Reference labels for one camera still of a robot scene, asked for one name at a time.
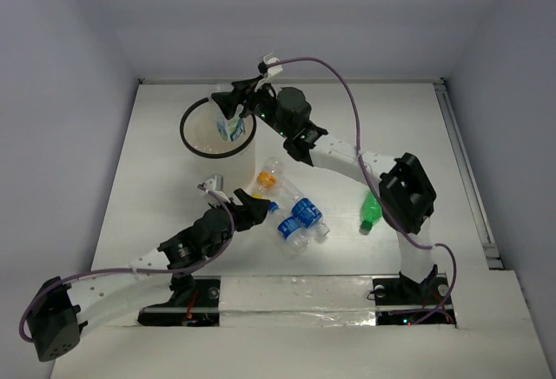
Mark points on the green plastic bottle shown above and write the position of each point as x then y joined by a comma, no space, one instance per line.
370,213

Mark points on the clear bottle green white label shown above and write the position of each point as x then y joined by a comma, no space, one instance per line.
229,129

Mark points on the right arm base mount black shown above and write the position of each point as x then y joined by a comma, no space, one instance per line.
402,302

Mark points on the orange label bottle yellow cap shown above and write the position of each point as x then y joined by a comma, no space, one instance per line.
269,176

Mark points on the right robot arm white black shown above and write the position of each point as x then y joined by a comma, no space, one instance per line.
400,184

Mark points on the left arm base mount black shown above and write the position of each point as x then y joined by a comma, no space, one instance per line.
194,302

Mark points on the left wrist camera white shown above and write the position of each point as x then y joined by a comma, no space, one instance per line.
213,187

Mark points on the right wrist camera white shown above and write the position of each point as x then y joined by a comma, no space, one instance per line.
269,67

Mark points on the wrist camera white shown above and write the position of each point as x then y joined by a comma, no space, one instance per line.
269,67
213,187

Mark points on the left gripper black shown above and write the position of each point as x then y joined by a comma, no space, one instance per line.
245,212

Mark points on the white cylindrical bin black rim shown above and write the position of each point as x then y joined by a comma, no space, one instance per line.
204,134

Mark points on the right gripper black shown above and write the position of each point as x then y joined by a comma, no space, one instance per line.
243,90

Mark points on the aluminium rail right edge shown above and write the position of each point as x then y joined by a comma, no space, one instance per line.
485,234

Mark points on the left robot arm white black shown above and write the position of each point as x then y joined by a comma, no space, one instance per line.
65,309

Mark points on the blue label bottle white cap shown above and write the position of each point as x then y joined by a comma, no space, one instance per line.
310,217

